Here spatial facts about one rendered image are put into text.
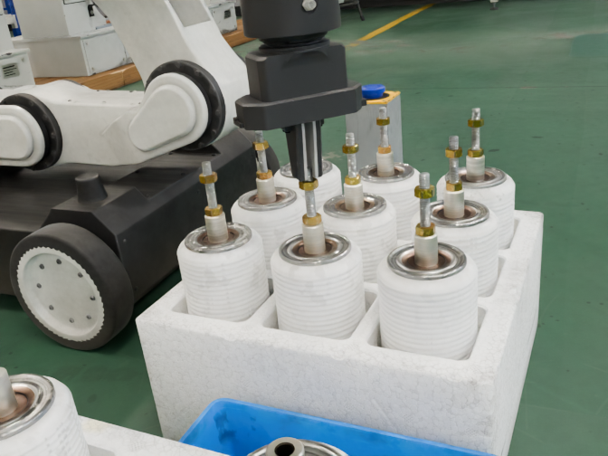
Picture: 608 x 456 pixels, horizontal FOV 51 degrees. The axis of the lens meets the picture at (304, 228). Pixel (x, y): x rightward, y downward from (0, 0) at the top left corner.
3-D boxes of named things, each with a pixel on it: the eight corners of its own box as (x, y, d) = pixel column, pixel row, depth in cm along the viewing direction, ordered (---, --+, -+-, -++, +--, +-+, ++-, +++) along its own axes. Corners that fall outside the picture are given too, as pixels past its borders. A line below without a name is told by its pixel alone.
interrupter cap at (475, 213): (456, 237, 67) (456, 231, 66) (405, 217, 72) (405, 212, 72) (504, 215, 70) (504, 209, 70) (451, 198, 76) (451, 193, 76)
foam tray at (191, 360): (163, 443, 79) (133, 318, 71) (298, 290, 110) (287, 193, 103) (489, 536, 62) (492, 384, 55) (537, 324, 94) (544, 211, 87)
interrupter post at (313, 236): (302, 257, 66) (299, 228, 64) (305, 247, 68) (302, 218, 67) (325, 256, 65) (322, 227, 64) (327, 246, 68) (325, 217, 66)
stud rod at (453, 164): (452, 204, 70) (451, 137, 67) (447, 202, 71) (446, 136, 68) (460, 203, 70) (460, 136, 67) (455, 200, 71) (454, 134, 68)
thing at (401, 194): (361, 276, 98) (353, 164, 91) (424, 275, 97) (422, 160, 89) (356, 308, 90) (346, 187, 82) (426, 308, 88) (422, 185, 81)
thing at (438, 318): (458, 377, 74) (457, 234, 66) (490, 434, 65) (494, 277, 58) (376, 391, 73) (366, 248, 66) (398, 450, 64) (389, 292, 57)
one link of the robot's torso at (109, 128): (-32, 104, 114) (185, 59, 93) (49, 80, 131) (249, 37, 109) (2, 185, 120) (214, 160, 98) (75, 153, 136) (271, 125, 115)
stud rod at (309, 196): (320, 236, 66) (313, 166, 63) (312, 239, 65) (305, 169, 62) (315, 233, 67) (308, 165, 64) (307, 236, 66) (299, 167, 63)
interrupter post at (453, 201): (454, 223, 70) (454, 194, 69) (438, 217, 72) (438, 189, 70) (470, 216, 71) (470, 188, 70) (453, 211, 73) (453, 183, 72)
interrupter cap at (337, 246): (273, 270, 64) (272, 263, 64) (285, 237, 71) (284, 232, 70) (348, 268, 63) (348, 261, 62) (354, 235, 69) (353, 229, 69)
